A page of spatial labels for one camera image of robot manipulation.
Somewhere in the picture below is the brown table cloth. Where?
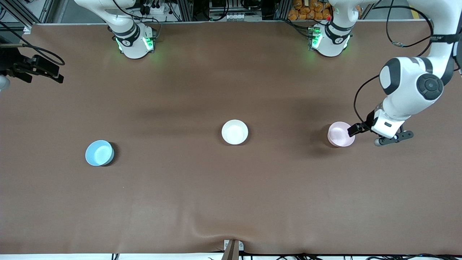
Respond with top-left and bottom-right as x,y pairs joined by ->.
0,20 -> 462,255

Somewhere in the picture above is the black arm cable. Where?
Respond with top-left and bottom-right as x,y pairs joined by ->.
0,22 -> 66,66
354,0 -> 433,125

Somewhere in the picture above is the white power strip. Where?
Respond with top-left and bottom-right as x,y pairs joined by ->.
139,0 -> 170,17

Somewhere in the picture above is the white bowl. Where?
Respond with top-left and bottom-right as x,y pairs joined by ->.
221,120 -> 249,145

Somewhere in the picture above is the aluminium frame rail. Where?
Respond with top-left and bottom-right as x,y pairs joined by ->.
0,0 -> 55,27

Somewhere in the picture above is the pink bowl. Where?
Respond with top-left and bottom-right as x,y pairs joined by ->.
327,122 -> 356,147

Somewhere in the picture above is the metal table clamp bracket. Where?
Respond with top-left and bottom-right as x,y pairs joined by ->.
223,239 -> 244,260

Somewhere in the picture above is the orange snack packets pile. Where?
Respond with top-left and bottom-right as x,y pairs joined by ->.
288,0 -> 332,21

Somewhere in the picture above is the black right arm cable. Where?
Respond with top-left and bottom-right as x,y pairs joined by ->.
0,22 -> 66,66

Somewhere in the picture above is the blue bowl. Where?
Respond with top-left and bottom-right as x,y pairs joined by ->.
85,140 -> 115,166

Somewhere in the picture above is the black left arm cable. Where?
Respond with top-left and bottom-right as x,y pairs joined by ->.
354,0 -> 433,125

